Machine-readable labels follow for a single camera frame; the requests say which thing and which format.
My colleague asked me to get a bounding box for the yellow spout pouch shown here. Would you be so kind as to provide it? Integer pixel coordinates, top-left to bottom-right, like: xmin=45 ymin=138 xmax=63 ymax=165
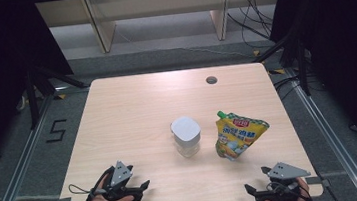
xmin=211 ymin=105 xmax=274 ymax=164

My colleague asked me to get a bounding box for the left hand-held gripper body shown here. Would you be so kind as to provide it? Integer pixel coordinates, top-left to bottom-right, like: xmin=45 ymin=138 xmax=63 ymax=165
xmin=90 ymin=159 xmax=139 ymax=201

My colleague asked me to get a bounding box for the black metal stand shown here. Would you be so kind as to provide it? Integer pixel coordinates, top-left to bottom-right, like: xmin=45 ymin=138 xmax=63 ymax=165
xmin=248 ymin=26 xmax=313 ymax=102
xmin=22 ymin=58 xmax=94 ymax=131

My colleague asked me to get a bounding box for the thin white floor cable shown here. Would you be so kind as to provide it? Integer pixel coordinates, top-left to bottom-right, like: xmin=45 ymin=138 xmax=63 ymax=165
xmin=113 ymin=12 xmax=254 ymax=72

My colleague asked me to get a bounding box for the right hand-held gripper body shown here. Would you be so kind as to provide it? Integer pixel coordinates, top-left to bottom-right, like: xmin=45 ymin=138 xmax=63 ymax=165
xmin=252 ymin=158 xmax=314 ymax=201

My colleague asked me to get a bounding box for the thin black wrist cord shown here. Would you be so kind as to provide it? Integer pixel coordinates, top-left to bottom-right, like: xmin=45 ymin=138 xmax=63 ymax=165
xmin=67 ymin=181 xmax=94 ymax=198

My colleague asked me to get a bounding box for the person's right hand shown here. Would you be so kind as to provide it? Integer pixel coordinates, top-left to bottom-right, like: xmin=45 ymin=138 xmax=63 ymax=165
xmin=261 ymin=176 xmax=317 ymax=201

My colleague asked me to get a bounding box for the clear jar with grey lid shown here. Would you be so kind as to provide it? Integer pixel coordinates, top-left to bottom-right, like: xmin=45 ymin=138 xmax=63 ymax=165
xmin=168 ymin=113 xmax=205 ymax=160

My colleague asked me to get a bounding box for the bundle of black cables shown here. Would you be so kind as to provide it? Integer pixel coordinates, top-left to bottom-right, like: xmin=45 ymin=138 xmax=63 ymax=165
xmin=224 ymin=0 xmax=277 ymax=53

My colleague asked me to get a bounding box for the grey table cable grommet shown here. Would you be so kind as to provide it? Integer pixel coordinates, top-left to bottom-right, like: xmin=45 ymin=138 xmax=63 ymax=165
xmin=205 ymin=74 xmax=219 ymax=85

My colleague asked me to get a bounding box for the metal floor rail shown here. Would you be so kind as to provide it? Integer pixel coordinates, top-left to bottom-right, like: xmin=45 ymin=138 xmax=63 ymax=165
xmin=284 ymin=61 xmax=357 ymax=201
xmin=0 ymin=93 xmax=64 ymax=201

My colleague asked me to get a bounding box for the pale wooden shelf unit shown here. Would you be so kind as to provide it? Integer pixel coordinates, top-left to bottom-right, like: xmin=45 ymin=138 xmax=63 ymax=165
xmin=34 ymin=0 xmax=290 ymax=61

